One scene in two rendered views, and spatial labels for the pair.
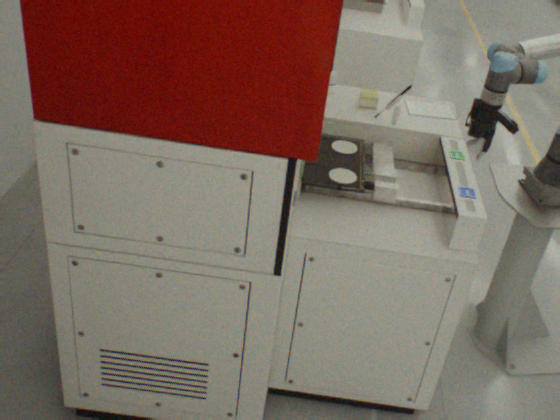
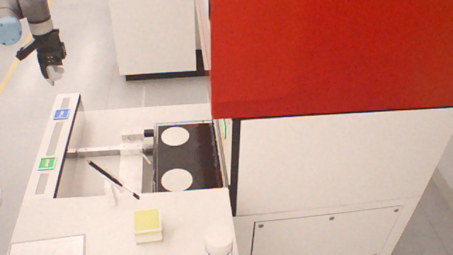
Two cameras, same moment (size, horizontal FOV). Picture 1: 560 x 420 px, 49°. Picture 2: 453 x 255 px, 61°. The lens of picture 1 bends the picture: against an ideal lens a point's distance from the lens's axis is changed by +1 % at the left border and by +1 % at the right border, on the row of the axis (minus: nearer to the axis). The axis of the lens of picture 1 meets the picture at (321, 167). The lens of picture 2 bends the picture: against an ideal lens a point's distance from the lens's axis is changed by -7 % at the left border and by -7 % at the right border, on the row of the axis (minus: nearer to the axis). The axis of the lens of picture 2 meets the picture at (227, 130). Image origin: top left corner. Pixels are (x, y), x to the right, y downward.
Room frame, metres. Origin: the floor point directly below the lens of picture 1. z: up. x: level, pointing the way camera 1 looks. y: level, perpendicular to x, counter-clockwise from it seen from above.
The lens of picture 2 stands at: (3.01, -0.02, 1.89)
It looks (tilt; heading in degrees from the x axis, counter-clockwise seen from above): 41 degrees down; 174
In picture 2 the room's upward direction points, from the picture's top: 1 degrees clockwise
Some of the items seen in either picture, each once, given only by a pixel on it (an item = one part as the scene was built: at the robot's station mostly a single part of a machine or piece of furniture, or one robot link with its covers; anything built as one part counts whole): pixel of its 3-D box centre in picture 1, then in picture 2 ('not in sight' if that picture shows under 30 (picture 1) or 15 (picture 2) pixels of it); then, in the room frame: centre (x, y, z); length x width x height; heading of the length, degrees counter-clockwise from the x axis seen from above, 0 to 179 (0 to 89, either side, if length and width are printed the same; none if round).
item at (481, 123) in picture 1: (483, 118); (49, 47); (1.80, -0.48, 1.25); 0.09 x 0.08 x 0.12; 91
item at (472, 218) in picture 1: (456, 189); (59, 153); (1.93, -0.50, 0.89); 0.55 x 0.09 x 0.14; 1
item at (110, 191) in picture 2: (392, 108); (115, 187); (2.24, -0.24, 1.03); 0.06 x 0.04 x 0.13; 91
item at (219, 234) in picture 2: (327, 82); (219, 246); (2.43, 0.03, 1.01); 0.07 x 0.07 x 0.10
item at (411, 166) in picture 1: (371, 160); not in sight; (2.14, -0.19, 0.84); 0.50 x 0.02 x 0.03; 91
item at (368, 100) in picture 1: (368, 99); (148, 227); (2.35, -0.15, 1.00); 0.07 x 0.07 x 0.07; 5
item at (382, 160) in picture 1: (383, 172); (131, 170); (2.01, -0.23, 0.87); 0.36 x 0.08 x 0.03; 1
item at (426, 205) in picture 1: (372, 197); (144, 149); (1.87, -0.20, 0.84); 0.50 x 0.02 x 0.03; 91
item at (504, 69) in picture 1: (501, 72); (33, 3); (1.80, -0.49, 1.41); 0.09 x 0.08 x 0.11; 115
